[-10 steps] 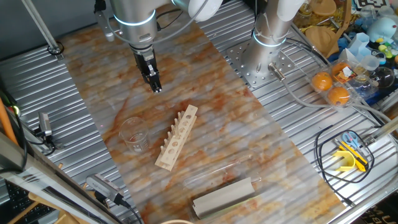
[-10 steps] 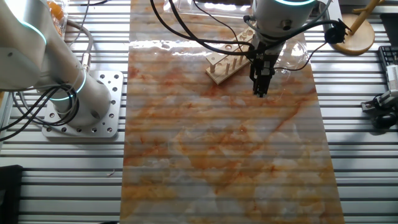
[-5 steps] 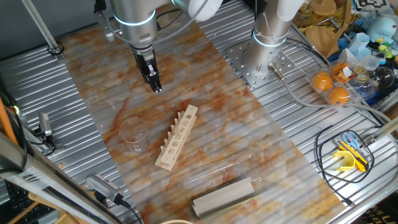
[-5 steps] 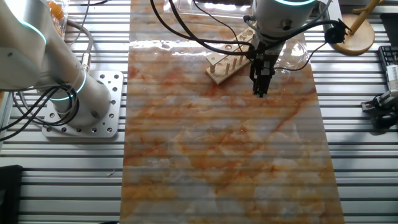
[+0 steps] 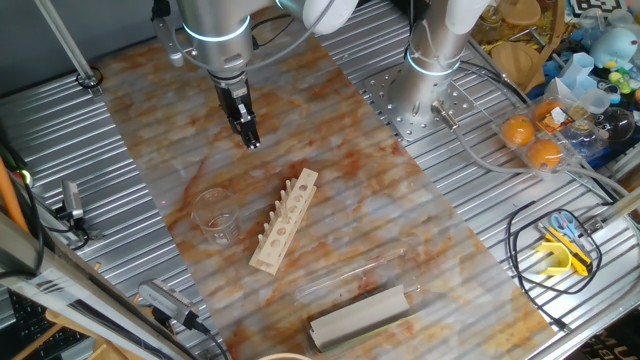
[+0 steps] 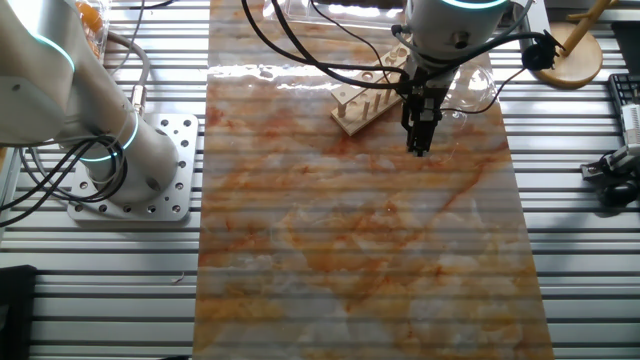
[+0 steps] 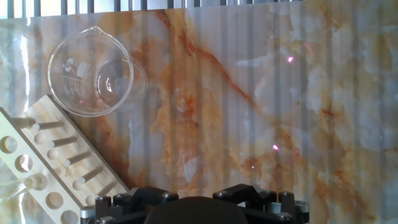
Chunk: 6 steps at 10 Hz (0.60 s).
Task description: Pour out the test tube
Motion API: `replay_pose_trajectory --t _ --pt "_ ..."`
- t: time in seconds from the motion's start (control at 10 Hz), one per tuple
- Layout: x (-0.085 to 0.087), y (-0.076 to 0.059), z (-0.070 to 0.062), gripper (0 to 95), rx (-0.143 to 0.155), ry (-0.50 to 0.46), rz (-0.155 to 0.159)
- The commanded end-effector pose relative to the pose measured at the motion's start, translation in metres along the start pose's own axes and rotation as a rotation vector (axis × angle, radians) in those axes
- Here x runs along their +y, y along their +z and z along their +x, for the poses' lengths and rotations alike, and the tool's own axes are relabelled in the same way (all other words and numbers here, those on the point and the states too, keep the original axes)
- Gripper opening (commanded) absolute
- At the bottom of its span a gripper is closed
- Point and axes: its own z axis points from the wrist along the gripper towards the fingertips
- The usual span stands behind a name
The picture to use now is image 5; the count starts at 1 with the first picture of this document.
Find aluminium profile bar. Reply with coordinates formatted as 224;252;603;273
584;187;640;234

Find blue plush toy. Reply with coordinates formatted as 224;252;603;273
589;27;640;71

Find blue handled scissors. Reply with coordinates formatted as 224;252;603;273
549;209;581;241

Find grey depth camera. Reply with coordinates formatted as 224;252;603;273
60;179;85;221

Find black printed box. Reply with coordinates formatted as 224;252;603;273
579;314;640;360

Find grey hose with metal connector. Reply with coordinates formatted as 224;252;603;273
430;99;634;199

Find loose black cable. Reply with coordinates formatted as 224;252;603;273
505;199;604;334

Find orange fruit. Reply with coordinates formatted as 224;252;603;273
527;138;565;171
532;99;564;124
500;114;536;148

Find black camera clamp mount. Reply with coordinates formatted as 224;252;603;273
44;204;104;251

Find aluminium frame post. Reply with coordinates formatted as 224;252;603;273
0;209;201;360

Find orange pole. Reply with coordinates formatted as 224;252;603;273
0;155;30;235

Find clear plastic tray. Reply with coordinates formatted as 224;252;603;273
293;248;421;306

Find grey boxy camera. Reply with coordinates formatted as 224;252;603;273
137;278;201;331

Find clear glass beaker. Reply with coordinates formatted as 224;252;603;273
190;187;242;246

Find pale blue hexagonal container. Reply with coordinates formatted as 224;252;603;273
544;52;596;101

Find wooden test tube rack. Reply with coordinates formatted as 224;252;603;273
248;168;320;276

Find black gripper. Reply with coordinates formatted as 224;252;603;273
208;70;262;151

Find thin aluminium pole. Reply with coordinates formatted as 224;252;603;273
33;0;104;96

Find yellow glass jar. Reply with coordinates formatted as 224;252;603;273
472;4;504;46

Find green yellow toy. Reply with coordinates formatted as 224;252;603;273
607;69;634;96

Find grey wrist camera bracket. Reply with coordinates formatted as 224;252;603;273
151;0;186;69

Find wooden disc holder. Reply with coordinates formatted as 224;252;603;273
489;0;566;94

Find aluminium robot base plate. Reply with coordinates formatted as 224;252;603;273
363;64;475;143

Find black white marker card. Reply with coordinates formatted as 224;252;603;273
569;0;629;16

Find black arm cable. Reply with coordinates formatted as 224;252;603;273
249;13;297;51

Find orange marble pattern mat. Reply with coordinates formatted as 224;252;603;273
92;0;559;360

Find round glass flask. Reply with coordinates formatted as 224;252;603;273
594;107;636;144

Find beige plastic profile block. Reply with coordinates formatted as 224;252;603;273
308;284;412;352

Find yellow plastic clip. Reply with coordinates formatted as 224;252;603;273
533;241;572;277

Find black keyboard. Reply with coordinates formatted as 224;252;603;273
8;292;89;354

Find translucent measuring cup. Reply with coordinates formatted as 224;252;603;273
579;88;612;115

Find yellow utility knife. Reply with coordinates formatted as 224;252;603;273
538;223;594;277

